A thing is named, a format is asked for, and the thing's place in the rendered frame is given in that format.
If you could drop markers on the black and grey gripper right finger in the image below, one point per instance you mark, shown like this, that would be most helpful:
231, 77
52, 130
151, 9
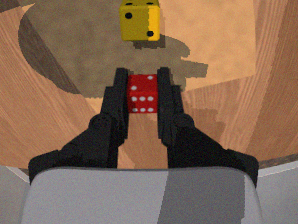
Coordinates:
186, 145

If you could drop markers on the red die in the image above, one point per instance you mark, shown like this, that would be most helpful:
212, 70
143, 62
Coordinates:
142, 93

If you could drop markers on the yellow die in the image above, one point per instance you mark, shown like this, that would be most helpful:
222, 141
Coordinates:
139, 20

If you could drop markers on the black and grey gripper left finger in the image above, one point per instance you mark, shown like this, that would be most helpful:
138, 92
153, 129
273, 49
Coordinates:
92, 148

